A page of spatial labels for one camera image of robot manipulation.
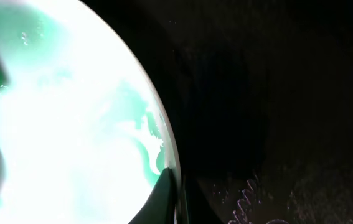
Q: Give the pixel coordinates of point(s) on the white plate front right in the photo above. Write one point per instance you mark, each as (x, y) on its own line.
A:
(84, 135)

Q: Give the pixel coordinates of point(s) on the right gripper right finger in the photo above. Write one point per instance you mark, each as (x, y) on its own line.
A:
(197, 207)

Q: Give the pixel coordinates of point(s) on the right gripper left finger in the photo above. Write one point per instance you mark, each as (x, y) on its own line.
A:
(160, 206)

